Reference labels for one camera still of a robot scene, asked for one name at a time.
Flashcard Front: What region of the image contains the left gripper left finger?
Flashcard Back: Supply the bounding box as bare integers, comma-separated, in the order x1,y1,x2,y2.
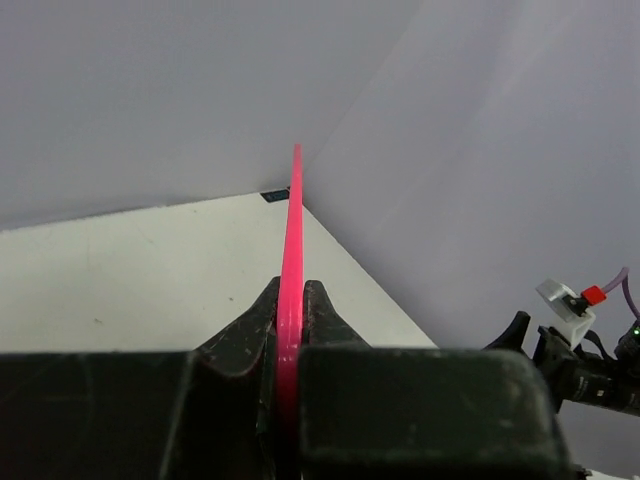
192,277,280,479

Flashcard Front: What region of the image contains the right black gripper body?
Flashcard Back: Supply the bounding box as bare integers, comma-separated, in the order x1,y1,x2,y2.
482,310,640,419

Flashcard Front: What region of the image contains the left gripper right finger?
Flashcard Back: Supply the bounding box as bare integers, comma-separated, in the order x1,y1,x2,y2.
301,280,371,349

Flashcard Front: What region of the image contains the pink framed whiteboard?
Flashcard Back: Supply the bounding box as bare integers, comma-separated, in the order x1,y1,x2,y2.
275,144,304,479

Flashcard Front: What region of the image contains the right table corner label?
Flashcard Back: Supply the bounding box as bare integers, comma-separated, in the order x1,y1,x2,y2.
260,188,290,203

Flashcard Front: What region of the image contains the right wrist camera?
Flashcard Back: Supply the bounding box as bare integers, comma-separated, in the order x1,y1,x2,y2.
536,279,596,350

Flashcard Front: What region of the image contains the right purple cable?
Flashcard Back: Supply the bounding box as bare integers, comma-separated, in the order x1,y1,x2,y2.
599,267,640,321

